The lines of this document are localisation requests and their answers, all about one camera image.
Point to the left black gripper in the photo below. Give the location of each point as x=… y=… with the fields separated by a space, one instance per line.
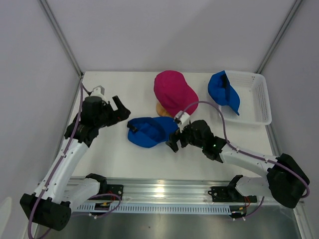
x=118 y=115

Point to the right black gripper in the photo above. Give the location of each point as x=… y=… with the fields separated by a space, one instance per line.
x=174 y=137

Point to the blue cap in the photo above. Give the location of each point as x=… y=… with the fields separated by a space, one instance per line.
x=148 y=132
x=221 y=91

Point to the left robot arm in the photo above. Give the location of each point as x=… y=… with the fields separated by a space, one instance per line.
x=50 y=205

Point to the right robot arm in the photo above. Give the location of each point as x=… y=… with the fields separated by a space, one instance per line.
x=279 y=177

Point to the wooden hat stand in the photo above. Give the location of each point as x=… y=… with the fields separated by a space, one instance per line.
x=161 y=111

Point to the white plastic basket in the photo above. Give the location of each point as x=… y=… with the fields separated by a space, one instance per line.
x=254 y=99

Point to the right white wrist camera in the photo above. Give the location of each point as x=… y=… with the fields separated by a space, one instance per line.
x=182 y=118

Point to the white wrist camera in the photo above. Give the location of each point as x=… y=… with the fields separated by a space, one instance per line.
x=182 y=118
x=98 y=93

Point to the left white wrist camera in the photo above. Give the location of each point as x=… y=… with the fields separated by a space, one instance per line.
x=98 y=93

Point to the aluminium mounting rail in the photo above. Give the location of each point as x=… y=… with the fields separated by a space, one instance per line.
x=152 y=191

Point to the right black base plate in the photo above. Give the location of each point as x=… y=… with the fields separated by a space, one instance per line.
x=225 y=194

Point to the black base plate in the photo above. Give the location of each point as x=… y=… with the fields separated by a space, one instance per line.
x=116 y=189
x=225 y=194

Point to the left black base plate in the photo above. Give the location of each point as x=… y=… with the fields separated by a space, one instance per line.
x=116 y=189

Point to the white slotted cable duct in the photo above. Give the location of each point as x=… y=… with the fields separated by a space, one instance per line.
x=207 y=209

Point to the left frame post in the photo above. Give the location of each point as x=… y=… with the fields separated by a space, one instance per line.
x=49 y=14

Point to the frame post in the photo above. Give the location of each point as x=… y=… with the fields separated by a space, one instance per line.
x=49 y=14
x=291 y=15

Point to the right frame post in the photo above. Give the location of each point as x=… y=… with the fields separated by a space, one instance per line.
x=291 y=15

